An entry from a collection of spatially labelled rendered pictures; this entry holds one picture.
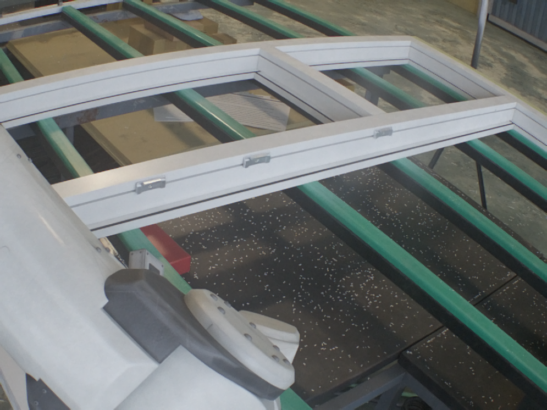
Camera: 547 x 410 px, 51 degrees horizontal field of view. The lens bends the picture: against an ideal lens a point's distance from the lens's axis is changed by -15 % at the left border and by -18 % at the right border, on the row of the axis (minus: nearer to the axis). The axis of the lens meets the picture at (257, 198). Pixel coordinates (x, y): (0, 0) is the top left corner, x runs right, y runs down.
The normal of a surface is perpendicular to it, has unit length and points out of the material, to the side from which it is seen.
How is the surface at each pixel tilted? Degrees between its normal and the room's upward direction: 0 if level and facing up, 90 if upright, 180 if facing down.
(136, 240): 0
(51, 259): 29
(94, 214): 90
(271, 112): 0
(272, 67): 90
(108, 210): 90
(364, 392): 0
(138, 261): 41
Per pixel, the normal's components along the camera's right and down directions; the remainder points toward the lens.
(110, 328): 0.33, -0.44
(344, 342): 0.14, -0.84
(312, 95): -0.80, 0.22
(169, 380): -0.30, -0.32
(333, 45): 0.58, 0.50
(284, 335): 0.59, -0.58
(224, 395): 0.24, 0.19
